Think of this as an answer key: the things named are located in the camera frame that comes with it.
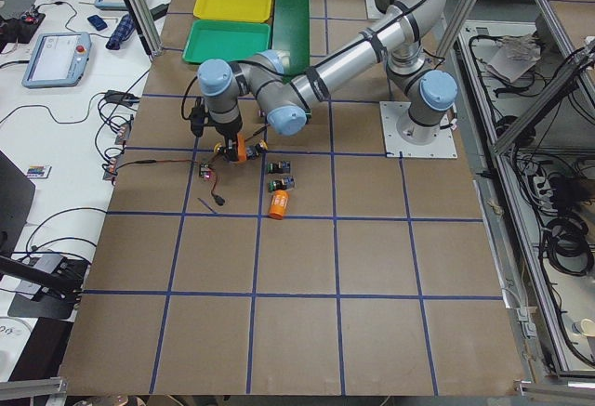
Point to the yellow plastic tray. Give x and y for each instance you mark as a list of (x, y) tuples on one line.
[(254, 11)]

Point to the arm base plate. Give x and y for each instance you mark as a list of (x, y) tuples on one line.
[(372, 12), (405, 139)]

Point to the green plastic tray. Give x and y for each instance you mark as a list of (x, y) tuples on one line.
[(228, 40)]

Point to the aluminium frame post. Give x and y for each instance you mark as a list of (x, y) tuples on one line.
[(145, 26)]

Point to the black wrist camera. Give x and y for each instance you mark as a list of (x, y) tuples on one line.
[(197, 117)]

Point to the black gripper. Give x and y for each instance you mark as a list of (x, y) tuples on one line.
[(228, 133)]

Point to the near blue teach pendant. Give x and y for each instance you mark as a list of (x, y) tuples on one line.
[(58, 60)]

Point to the green push button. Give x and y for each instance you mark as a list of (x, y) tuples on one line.
[(283, 183), (282, 167)]

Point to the green conveyor belt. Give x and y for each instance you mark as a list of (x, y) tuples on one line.
[(291, 36)]

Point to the small green circuit board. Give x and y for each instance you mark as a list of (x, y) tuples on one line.
[(205, 171)]

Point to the orange cylinder marked 4680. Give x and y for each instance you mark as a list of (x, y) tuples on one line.
[(278, 206)]

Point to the blue plaid folded umbrella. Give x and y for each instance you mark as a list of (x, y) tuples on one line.
[(122, 33)]

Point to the small blue box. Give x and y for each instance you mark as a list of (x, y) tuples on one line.
[(97, 22)]

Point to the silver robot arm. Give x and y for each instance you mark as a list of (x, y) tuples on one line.
[(393, 41)]

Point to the plain orange cylinder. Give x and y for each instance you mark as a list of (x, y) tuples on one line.
[(236, 150)]

